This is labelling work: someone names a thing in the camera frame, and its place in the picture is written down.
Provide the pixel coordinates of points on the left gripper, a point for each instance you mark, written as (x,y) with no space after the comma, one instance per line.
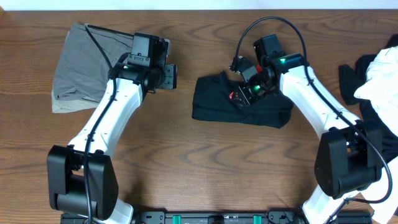
(171,77)

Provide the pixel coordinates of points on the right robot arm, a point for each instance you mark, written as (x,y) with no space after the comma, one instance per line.
(348,158)

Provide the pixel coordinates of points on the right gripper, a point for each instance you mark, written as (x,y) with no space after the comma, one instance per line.
(248,98)

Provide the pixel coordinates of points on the folded grey shorts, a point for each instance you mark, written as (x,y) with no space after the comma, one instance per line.
(100,66)

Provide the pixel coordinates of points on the black t-shirt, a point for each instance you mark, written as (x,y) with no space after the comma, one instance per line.
(350,79)

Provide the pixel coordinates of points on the white garment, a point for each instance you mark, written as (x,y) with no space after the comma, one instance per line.
(379,104)

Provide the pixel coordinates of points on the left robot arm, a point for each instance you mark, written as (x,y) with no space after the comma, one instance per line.
(81,176)

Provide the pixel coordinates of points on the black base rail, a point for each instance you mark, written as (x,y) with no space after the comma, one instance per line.
(271,216)

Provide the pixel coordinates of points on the black pants red waistband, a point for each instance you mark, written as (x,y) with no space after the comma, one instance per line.
(211,102)

